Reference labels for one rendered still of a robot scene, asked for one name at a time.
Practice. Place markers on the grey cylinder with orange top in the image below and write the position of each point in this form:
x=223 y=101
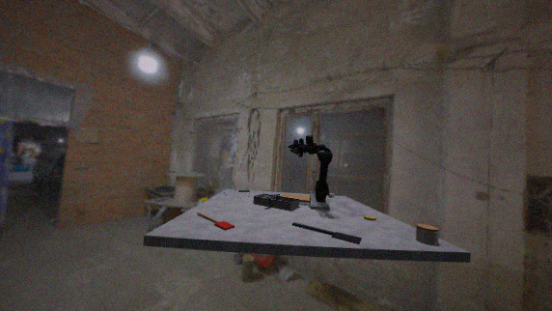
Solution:
x=427 y=234

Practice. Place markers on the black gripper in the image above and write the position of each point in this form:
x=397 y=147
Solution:
x=299 y=149

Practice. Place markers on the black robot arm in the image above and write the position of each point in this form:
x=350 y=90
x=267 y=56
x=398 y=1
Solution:
x=322 y=189

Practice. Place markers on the wooden board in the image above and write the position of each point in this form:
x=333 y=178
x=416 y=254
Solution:
x=301 y=198

